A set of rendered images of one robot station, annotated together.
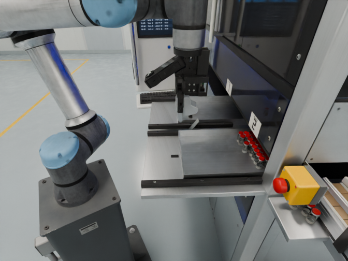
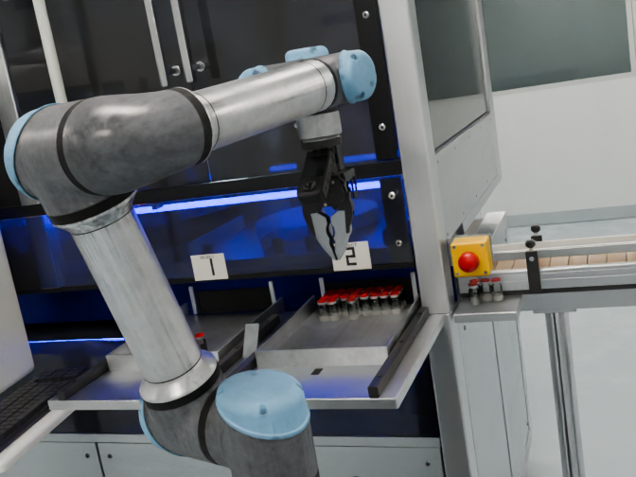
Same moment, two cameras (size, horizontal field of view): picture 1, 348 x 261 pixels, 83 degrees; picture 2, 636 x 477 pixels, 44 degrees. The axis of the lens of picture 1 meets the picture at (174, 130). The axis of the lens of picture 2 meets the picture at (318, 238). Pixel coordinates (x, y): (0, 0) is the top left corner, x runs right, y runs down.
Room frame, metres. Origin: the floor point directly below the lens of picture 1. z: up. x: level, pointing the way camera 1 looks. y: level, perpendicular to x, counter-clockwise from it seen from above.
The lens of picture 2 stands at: (-0.01, 1.22, 1.40)
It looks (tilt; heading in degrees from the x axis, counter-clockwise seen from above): 12 degrees down; 294
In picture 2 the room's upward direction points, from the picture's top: 10 degrees counter-clockwise
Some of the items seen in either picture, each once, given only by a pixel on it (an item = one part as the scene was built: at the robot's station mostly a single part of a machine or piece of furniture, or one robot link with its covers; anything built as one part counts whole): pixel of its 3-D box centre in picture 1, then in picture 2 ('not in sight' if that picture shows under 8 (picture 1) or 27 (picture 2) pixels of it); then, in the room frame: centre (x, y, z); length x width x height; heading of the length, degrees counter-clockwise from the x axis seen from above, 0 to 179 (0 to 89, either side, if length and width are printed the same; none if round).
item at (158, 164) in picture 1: (199, 132); (260, 353); (0.75, -0.12, 0.87); 0.70 x 0.48 x 0.02; 2
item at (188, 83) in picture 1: (189, 72); (327, 172); (0.51, -0.04, 1.23); 0.09 x 0.08 x 0.12; 92
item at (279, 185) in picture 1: (281, 185); (468, 261); (0.34, -0.28, 0.99); 0.04 x 0.04 x 0.04; 2
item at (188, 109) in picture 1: (187, 111); (344, 231); (0.49, -0.04, 1.13); 0.06 x 0.03 x 0.09; 92
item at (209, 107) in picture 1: (208, 109); (201, 331); (0.92, -0.18, 0.90); 0.34 x 0.26 x 0.04; 92
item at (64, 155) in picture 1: (65, 155); (263, 427); (0.49, 0.36, 0.96); 0.13 x 0.12 x 0.14; 164
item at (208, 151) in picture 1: (223, 151); (345, 326); (0.59, -0.20, 0.90); 0.34 x 0.26 x 0.04; 93
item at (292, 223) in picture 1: (300, 217); (489, 306); (0.33, -0.37, 0.87); 0.14 x 0.13 x 0.02; 92
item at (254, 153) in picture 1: (252, 148); (360, 305); (0.59, -0.31, 0.90); 0.18 x 0.02 x 0.05; 3
